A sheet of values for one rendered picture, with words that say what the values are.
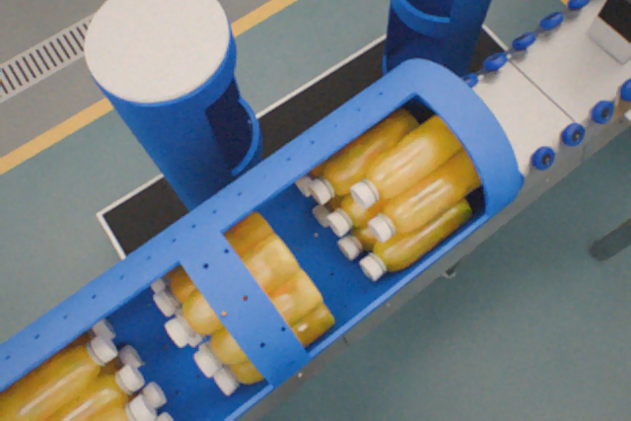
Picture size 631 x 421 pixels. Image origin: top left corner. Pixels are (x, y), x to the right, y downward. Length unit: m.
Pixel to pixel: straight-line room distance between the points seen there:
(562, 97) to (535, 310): 0.98
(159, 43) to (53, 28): 1.55
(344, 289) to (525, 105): 0.52
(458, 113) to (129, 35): 0.67
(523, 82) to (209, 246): 0.75
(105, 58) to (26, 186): 1.26
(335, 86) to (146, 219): 0.79
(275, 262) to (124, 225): 1.26
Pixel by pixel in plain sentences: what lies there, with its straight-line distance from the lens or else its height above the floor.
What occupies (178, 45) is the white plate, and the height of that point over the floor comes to 1.04.
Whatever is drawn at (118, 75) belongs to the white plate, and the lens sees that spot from 1.20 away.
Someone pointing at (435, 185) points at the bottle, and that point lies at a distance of 0.93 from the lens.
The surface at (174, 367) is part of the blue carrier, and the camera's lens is 1.07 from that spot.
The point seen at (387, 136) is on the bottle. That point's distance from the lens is 0.94.
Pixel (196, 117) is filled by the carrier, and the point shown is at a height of 0.94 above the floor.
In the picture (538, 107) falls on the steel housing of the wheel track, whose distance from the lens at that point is 1.27.
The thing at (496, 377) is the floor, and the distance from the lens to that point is 2.04.
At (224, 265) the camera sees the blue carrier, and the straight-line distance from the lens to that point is 0.79.
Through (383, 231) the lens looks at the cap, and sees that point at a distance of 0.91.
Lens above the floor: 1.98
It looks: 68 degrees down
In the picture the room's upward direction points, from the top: 8 degrees counter-clockwise
